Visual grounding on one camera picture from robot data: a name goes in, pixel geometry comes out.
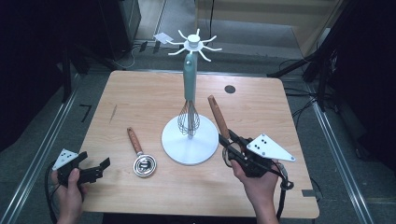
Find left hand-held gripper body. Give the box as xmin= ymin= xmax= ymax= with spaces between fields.
xmin=51 ymin=148 xmax=105 ymax=188

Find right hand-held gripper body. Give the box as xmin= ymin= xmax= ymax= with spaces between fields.
xmin=227 ymin=133 xmax=297 ymax=178

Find wooden handled mesh strainer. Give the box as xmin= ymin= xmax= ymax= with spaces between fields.
xmin=207 ymin=94 xmax=247 ymax=169

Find white utensil rack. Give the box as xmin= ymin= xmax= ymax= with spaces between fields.
xmin=162 ymin=28 xmax=223 ymax=166

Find wooden handled steel measuring spoon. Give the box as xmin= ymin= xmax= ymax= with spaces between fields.
xmin=126 ymin=126 xmax=158 ymax=178

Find teal handled wire whisk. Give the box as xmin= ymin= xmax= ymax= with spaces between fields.
xmin=177 ymin=51 xmax=201 ymax=138

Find person's right hand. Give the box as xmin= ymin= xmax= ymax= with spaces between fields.
xmin=231 ymin=159 xmax=283 ymax=209

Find person's left hand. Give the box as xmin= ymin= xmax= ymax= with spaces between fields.
xmin=50 ymin=167 xmax=88 ymax=217

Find white paper sheet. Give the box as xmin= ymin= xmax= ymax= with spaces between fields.
xmin=152 ymin=32 xmax=174 ymax=45

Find black cabinet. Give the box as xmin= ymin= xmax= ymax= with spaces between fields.
xmin=99 ymin=0 xmax=142 ymax=62

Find metal floor rail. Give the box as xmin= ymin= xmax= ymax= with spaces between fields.
xmin=0 ymin=71 xmax=82 ymax=224
xmin=303 ymin=82 xmax=375 ymax=224

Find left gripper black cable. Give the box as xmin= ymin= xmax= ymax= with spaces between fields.
xmin=43 ymin=161 xmax=64 ymax=224

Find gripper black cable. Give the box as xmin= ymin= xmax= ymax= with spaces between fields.
xmin=43 ymin=161 xmax=64 ymax=224
xmin=274 ymin=161 xmax=295 ymax=222

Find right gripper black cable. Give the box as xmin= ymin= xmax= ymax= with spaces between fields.
xmin=274 ymin=161 xmax=295 ymax=222

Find black floor cables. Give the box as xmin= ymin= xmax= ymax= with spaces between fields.
xmin=281 ymin=59 xmax=321 ymax=129

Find black upright stand post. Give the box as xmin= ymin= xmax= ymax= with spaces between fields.
xmin=60 ymin=46 xmax=74 ymax=104

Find white floor cable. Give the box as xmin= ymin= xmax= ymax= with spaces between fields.
xmin=111 ymin=46 xmax=137 ymax=70

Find thin black hanging cable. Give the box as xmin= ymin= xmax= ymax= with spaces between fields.
xmin=206 ymin=0 xmax=217 ymax=42

